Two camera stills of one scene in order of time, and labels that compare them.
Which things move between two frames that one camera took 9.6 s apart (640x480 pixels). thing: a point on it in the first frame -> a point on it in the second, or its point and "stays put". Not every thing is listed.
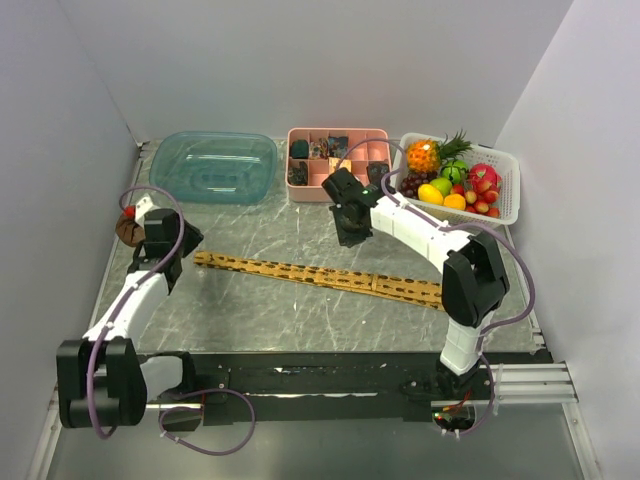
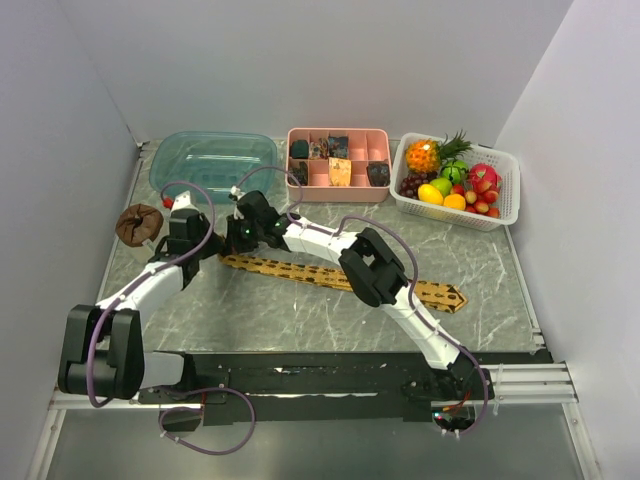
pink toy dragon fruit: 485,172 stays put
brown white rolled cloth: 129,231 stays put
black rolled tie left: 298,176 stays put
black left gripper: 193,237 -> 216,245
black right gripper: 350,240 -> 234,244
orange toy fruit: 455,201 stays put
